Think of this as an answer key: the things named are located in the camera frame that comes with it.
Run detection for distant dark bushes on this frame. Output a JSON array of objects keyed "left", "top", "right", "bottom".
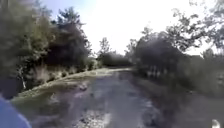
[{"left": 96, "top": 37, "right": 133, "bottom": 68}]

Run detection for row of shaded trees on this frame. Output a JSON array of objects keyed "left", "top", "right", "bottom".
[{"left": 124, "top": 0, "right": 224, "bottom": 98}]

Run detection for row of green trees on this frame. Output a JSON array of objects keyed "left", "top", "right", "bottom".
[{"left": 0, "top": 0, "right": 98, "bottom": 100}]

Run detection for grey gravel path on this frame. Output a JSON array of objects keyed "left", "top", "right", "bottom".
[{"left": 29, "top": 67, "right": 224, "bottom": 128}]

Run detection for grass verge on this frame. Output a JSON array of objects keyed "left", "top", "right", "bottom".
[{"left": 9, "top": 68, "right": 113, "bottom": 125}]

